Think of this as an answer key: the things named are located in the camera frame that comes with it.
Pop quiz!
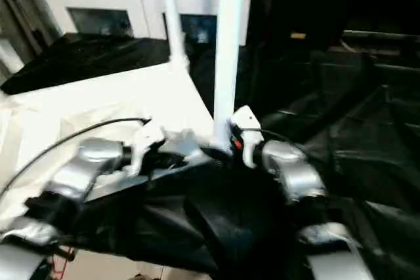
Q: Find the white plastic table top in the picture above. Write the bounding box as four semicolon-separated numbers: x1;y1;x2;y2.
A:
0;62;225;230

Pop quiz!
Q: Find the white plastic table leg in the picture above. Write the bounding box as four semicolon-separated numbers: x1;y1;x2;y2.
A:
210;0;247;155
159;0;192;72

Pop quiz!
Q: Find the black plastic mat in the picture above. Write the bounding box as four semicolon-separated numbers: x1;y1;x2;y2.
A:
0;31;420;280

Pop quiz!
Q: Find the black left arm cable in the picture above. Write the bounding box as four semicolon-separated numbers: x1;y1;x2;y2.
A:
0;117;153;197

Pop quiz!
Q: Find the red floor cable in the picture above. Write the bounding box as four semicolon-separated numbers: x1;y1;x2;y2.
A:
51;252;72;278

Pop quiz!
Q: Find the black bench with silver rail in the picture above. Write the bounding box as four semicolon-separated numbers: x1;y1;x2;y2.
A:
340;28;420;72

